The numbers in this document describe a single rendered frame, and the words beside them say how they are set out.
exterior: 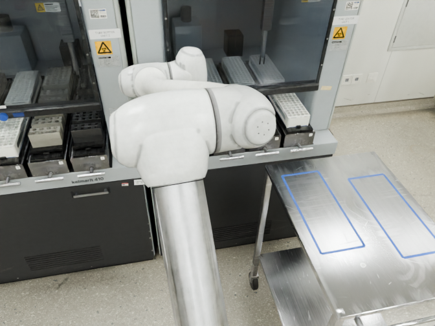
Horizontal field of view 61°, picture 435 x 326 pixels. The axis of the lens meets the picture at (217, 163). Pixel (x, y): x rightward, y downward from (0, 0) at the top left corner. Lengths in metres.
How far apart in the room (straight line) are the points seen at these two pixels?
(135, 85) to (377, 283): 0.91
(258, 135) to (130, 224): 1.18
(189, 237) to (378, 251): 0.69
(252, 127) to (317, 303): 1.14
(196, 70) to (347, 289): 0.79
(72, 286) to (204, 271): 1.46
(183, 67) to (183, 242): 0.69
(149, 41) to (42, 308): 1.38
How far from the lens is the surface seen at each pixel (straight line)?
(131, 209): 1.69
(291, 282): 1.71
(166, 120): 0.66
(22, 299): 2.16
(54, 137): 1.54
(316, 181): 1.35
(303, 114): 1.61
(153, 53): 1.36
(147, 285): 2.02
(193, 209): 0.68
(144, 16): 1.31
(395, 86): 3.44
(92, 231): 1.80
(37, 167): 1.54
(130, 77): 1.22
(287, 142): 1.60
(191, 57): 1.22
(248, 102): 0.68
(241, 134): 0.67
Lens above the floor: 1.72
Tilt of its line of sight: 41 degrees down
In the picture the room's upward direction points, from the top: 2 degrees clockwise
